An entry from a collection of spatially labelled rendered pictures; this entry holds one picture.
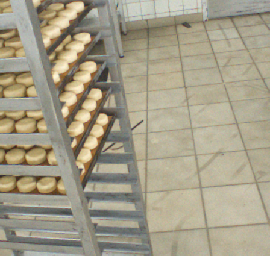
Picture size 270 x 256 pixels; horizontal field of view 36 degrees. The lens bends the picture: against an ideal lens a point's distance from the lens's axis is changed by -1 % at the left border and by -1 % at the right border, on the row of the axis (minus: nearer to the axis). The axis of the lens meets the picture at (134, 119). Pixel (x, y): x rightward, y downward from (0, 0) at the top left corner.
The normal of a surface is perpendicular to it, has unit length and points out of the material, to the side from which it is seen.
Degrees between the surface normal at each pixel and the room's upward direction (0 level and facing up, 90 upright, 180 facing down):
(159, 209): 0
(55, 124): 90
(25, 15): 90
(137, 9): 90
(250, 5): 90
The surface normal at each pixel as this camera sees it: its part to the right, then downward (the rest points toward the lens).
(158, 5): -0.04, 0.52
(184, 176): -0.15, -0.84
